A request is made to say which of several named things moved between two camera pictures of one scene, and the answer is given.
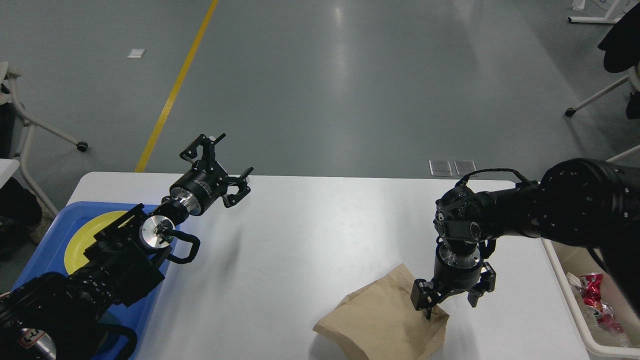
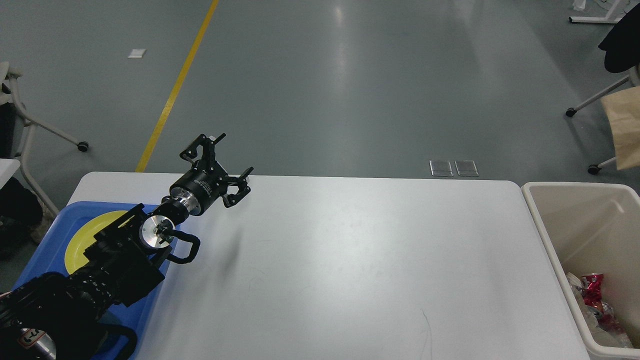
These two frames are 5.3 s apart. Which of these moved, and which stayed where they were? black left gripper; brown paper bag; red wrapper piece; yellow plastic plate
Moved: brown paper bag
Stayed: red wrapper piece; black left gripper; yellow plastic plate
